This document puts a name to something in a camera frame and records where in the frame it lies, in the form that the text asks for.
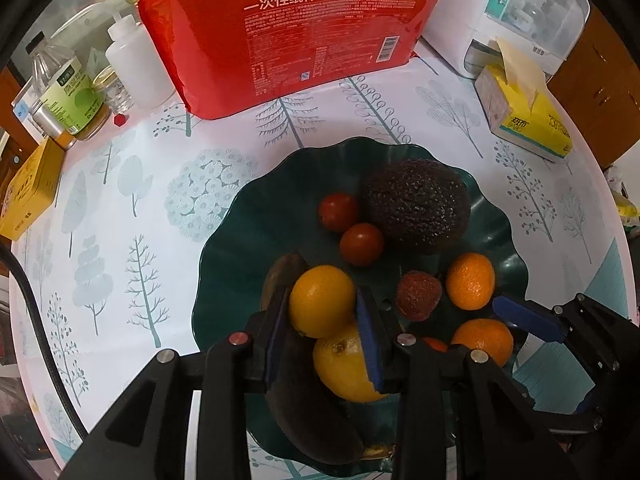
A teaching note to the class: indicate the large orange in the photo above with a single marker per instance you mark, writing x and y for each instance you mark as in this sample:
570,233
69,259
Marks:
342,365

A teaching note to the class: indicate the red paper cup package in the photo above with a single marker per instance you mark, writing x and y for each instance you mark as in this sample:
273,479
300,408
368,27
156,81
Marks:
290,35

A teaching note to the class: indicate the metal can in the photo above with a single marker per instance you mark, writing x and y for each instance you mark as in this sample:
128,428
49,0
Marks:
47,122

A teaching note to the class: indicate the small yellow orange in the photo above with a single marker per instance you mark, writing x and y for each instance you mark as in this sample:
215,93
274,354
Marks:
322,300

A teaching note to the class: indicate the red tomato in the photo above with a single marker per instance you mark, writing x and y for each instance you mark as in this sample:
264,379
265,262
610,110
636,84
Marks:
436,344
339,211
361,244

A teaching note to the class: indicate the dark avocado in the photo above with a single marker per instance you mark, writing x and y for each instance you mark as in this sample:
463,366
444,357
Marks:
415,205

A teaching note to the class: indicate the wooden cabinet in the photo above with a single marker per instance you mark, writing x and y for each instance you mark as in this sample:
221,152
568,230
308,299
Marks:
600,90

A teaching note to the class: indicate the white plastic bottle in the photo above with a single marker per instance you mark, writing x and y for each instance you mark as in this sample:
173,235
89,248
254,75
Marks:
135,65

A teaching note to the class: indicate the yellow tissue box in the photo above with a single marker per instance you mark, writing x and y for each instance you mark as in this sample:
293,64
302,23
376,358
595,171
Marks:
525,105

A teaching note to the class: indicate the small red cap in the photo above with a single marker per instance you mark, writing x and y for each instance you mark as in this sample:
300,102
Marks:
120,120

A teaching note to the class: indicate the tree print tablecloth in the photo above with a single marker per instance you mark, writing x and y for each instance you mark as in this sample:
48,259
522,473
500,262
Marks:
150,210

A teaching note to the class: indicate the green leaf-shaped plate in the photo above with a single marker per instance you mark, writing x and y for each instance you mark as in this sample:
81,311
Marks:
240,270

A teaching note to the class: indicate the overripe brown banana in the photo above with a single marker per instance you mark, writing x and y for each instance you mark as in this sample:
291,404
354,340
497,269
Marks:
300,410

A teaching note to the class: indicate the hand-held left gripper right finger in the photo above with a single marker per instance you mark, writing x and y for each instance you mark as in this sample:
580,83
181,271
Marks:
369,340

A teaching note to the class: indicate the yellow cardboard box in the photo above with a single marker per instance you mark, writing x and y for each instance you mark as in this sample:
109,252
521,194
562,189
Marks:
30,190

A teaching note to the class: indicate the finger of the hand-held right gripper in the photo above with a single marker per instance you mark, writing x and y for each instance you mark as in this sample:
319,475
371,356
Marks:
525,317
592,412

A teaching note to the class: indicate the small glass jar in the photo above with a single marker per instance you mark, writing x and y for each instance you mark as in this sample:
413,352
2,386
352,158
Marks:
114,89

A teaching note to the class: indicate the dark red lychee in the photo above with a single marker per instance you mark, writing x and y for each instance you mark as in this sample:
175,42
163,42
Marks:
419,294

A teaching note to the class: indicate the green label bottle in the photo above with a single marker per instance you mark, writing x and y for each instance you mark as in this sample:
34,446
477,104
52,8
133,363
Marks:
62,92

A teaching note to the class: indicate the white appliance clear lid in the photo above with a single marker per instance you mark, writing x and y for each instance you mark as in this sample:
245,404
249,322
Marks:
515,10

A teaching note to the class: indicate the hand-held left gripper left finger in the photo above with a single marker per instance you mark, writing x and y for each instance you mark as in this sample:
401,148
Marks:
276,345

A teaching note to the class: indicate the small mandarin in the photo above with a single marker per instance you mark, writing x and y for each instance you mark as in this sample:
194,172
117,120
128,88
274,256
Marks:
482,340
470,280

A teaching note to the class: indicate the blue white carton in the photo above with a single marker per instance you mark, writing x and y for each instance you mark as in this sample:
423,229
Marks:
20,110

